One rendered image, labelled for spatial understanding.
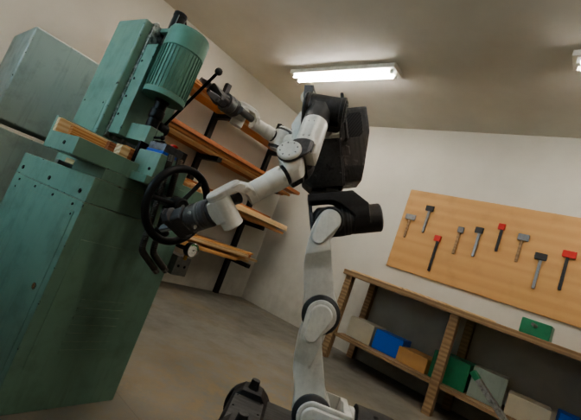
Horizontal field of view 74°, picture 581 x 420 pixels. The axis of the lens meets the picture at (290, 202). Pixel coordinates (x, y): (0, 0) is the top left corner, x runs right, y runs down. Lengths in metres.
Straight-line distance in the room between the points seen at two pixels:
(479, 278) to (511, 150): 1.33
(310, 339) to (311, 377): 0.15
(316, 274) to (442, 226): 2.93
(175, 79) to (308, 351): 1.16
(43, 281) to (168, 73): 0.88
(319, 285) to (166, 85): 0.99
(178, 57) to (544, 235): 3.40
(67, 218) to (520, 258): 3.59
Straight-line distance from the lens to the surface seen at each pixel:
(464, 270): 4.12
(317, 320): 1.43
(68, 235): 1.44
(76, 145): 1.39
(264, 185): 1.14
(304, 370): 1.52
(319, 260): 1.45
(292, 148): 1.17
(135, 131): 1.71
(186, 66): 1.70
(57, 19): 4.03
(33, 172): 1.81
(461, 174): 4.44
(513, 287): 4.02
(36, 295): 1.51
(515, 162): 4.38
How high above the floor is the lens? 0.79
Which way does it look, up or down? 7 degrees up
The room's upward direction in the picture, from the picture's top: 21 degrees clockwise
